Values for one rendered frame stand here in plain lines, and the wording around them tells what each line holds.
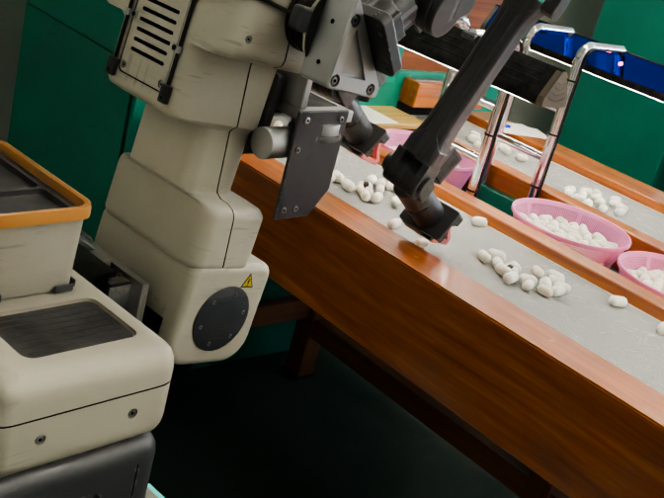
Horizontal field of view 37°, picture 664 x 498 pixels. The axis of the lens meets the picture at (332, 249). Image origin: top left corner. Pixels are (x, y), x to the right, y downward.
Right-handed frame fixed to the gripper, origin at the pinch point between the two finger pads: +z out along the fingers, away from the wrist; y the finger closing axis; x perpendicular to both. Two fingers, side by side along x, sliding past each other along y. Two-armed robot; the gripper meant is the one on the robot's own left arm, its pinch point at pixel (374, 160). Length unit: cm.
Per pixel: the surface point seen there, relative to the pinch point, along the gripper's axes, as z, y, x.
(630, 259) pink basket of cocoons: 33, -42, -21
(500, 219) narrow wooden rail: 17.3, -21.4, -8.5
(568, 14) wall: 212, 155, -196
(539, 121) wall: 254, 154, -157
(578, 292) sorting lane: 12.7, -48.0, -1.7
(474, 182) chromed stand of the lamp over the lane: 20.1, -8.2, -14.3
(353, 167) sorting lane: 12.3, 14.0, -0.5
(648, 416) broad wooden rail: -15, -82, 19
